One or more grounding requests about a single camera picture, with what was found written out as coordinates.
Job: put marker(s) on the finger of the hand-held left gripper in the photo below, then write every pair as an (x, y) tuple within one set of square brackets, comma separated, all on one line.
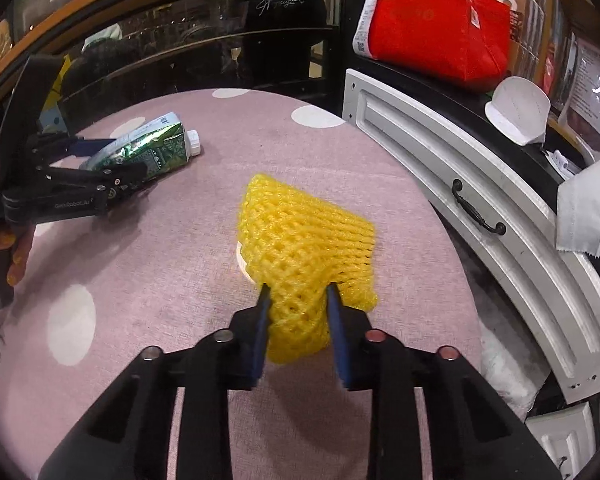
[(87, 147), (120, 175)]

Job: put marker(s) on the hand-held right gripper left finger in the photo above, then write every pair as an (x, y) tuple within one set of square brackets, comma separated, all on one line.
[(260, 340)]

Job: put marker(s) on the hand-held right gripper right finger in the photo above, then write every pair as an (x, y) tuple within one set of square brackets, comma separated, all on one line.
[(340, 340)]

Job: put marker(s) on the green milk carton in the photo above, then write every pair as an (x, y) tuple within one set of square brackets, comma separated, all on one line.
[(150, 147)]

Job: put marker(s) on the yellow foam net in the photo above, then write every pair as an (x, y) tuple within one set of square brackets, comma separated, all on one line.
[(300, 230)]

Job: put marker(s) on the person's left hand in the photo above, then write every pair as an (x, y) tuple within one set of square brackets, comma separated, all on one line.
[(22, 250)]

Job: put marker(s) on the wooden framed glass cabinet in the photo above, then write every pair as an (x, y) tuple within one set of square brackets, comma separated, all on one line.
[(80, 16)]

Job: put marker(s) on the white curved drawer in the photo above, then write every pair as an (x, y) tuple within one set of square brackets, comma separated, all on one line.
[(530, 280)]

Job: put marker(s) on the black printed cloth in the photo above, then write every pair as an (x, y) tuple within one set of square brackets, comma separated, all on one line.
[(280, 25)]

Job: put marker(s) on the white desk panel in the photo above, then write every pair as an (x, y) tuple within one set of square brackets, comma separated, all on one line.
[(565, 440)]

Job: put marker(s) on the tall white paper cup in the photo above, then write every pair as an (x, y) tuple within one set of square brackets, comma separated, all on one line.
[(590, 205)]

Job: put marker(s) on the small white packet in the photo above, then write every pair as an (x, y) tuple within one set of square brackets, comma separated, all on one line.
[(562, 162)]

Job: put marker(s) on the flattened white paper cup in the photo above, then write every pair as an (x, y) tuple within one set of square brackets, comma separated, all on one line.
[(517, 105)]

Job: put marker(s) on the red bag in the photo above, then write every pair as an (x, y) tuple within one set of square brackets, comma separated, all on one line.
[(430, 25)]

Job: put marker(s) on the printed paper sheet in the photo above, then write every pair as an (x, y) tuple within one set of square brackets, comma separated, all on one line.
[(590, 90)]

